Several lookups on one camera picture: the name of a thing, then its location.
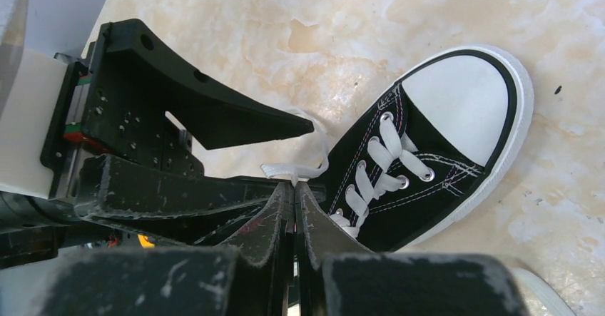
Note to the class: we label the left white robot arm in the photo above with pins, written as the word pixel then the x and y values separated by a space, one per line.
pixel 25 181

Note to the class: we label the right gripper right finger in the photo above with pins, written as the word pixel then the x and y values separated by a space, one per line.
pixel 339 276

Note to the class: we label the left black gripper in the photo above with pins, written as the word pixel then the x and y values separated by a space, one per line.
pixel 116 103

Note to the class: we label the black white canvas sneaker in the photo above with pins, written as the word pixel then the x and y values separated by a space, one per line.
pixel 430 149

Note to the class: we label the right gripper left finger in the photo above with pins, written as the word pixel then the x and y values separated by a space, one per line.
pixel 247 274

